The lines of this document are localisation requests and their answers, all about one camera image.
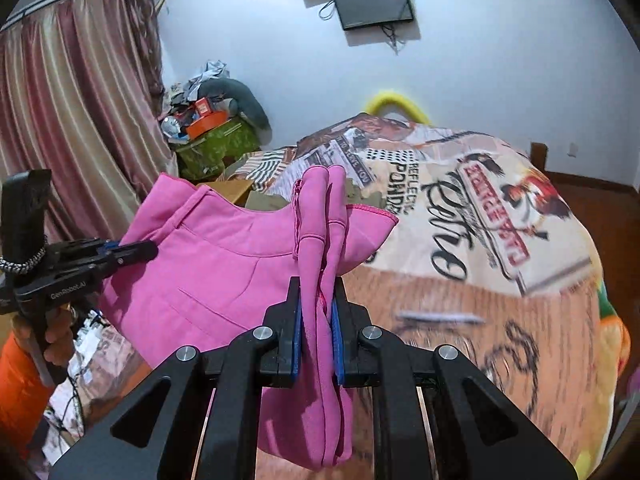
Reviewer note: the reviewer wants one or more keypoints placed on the green cardboard box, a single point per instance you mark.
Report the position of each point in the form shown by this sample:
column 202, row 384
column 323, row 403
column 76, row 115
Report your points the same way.
column 220, row 152

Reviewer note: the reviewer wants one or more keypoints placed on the small red box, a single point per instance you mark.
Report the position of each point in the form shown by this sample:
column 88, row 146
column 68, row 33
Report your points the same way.
column 203, row 107

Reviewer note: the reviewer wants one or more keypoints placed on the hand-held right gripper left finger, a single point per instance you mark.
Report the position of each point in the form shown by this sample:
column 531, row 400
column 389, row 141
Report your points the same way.
column 298, row 330

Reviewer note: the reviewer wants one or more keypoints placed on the white curtain rail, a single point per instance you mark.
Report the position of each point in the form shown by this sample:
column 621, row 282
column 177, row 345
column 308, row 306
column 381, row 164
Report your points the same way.
column 55, row 2

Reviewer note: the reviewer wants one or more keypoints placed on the orange box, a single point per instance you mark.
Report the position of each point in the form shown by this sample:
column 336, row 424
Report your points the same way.
column 205, row 125

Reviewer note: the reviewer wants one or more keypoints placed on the striped pink curtain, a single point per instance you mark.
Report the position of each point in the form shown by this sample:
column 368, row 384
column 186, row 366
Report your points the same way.
column 75, row 125

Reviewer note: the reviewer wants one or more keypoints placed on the pink pants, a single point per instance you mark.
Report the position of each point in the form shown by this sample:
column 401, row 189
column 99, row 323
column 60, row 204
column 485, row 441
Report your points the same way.
column 225, row 270

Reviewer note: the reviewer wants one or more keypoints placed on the olive green garment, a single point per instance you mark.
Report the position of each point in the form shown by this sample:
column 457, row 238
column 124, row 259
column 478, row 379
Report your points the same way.
column 265, row 203

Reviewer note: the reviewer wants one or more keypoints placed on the crumpled grey cloth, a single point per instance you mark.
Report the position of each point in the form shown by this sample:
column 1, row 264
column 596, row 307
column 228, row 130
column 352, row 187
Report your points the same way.
column 210, row 77

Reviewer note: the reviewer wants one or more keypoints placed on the person's left hand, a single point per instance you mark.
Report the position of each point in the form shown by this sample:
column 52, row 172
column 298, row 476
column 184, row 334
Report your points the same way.
column 60, row 335

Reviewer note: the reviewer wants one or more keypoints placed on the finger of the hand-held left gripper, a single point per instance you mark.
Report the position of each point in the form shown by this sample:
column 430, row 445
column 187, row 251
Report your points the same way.
column 135, row 252
column 111, row 247

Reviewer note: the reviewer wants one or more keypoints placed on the printed blanket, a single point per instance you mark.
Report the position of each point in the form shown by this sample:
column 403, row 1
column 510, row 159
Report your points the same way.
column 475, row 285

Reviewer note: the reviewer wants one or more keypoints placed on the wooden table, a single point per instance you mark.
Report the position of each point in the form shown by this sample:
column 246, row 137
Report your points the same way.
column 227, row 192

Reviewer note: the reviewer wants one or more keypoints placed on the orange plush cushion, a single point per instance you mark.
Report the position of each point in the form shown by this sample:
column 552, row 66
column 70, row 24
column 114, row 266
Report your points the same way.
column 617, row 345

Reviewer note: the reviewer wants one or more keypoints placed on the wooden post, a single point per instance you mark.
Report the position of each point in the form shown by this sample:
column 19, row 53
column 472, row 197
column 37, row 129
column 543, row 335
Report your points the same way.
column 538, row 156

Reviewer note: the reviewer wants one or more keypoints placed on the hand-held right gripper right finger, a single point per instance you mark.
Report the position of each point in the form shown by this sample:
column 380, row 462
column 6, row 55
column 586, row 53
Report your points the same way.
column 337, row 340

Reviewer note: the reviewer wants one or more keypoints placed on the grey bolster pillow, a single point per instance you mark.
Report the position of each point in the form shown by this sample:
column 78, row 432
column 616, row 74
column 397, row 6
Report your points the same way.
column 247, row 102

